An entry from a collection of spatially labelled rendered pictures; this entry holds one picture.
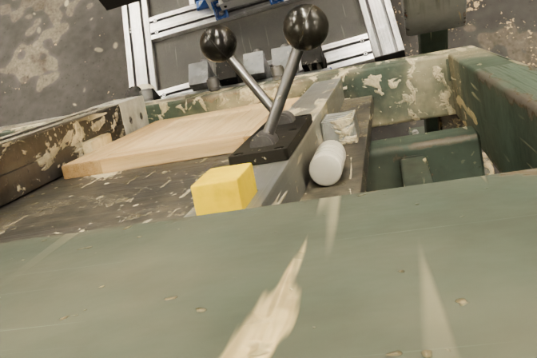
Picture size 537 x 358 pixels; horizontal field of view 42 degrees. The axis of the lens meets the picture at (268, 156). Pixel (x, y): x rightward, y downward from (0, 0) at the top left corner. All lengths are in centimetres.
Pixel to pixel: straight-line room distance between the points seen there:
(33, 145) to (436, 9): 81
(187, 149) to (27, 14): 206
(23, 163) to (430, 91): 71
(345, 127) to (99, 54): 192
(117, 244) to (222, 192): 26
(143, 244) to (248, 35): 206
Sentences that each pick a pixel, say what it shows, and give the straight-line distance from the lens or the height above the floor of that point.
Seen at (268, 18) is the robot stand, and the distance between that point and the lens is 222.
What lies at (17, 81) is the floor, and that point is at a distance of 277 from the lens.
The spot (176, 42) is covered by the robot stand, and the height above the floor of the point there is 21.
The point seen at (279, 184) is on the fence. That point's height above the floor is 156.
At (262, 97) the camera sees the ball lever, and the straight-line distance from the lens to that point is 71.
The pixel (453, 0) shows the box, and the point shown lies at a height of 86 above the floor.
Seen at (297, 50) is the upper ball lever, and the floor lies 153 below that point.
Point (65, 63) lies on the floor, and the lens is 270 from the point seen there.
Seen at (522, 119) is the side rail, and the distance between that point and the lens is 62.
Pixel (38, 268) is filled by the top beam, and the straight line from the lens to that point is 16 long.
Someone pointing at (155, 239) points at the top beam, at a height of 187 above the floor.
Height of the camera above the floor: 201
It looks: 64 degrees down
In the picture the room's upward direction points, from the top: 32 degrees counter-clockwise
